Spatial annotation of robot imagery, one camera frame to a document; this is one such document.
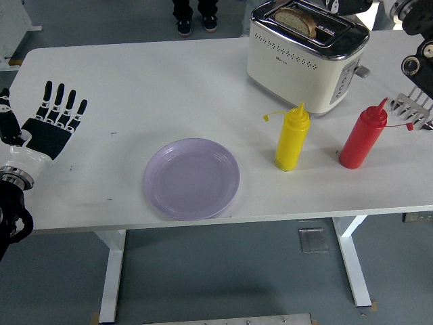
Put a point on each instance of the metal floor outlet cover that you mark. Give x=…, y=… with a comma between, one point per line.
x=313, y=240

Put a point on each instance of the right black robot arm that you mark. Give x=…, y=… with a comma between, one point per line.
x=424, y=71

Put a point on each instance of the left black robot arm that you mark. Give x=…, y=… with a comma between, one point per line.
x=11, y=199

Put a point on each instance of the red squeeze bottle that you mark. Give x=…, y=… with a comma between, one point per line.
x=360, y=142

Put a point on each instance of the cream and chrome toaster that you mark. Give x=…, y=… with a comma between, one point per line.
x=287, y=67

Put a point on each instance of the metal base plate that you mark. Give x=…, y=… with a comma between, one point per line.
x=236, y=320

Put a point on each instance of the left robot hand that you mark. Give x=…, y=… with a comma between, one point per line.
x=45, y=139

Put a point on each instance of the slice of bread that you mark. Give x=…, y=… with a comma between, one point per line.
x=294, y=18

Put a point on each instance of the yellow squeeze bottle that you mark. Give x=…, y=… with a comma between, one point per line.
x=291, y=142

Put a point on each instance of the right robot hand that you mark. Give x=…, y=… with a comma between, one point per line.
x=348, y=6

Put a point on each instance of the table control box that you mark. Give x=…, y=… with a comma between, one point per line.
x=417, y=217

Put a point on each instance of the white table leg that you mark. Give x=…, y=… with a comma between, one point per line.
x=353, y=264
x=113, y=271

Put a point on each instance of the brown floor tape piece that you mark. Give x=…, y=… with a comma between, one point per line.
x=94, y=317
x=374, y=305

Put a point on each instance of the white equipment cabinet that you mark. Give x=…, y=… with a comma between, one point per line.
x=13, y=20

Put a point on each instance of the metal toast rack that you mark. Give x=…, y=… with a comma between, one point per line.
x=404, y=99

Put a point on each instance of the purple plate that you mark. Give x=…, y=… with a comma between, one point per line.
x=191, y=179

